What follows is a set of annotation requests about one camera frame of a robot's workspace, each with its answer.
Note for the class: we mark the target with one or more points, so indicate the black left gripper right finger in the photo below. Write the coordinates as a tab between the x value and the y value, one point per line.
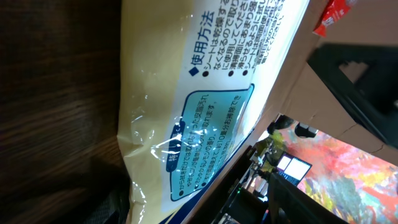
297	206

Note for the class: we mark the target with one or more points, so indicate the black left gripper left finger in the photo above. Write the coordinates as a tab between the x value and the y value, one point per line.
112	210

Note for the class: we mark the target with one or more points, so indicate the cream snack bag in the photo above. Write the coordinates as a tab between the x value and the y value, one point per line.
195	77

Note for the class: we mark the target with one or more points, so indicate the red snack packet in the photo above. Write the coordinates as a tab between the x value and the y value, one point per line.
333	12

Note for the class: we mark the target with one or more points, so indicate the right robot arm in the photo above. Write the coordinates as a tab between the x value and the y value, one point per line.
371	100

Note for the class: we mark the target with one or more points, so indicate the open laptop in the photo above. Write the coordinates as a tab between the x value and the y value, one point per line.
292	168

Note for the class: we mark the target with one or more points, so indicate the colourful wall painting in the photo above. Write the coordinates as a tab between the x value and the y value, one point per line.
351	183

